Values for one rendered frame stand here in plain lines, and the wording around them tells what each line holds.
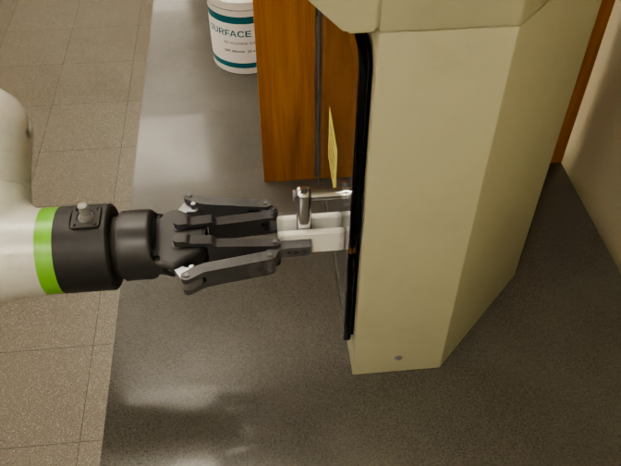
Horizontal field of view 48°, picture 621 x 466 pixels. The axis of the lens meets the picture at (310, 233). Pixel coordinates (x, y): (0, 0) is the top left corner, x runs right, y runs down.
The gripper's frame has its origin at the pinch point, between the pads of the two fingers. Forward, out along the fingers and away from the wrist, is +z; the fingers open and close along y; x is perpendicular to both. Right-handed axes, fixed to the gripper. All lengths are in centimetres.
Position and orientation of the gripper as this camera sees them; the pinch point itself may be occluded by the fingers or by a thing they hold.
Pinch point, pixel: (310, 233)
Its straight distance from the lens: 75.9
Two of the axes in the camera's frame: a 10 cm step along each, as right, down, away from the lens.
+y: -1.0, -7.2, 6.9
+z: 10.0, -0.7, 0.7
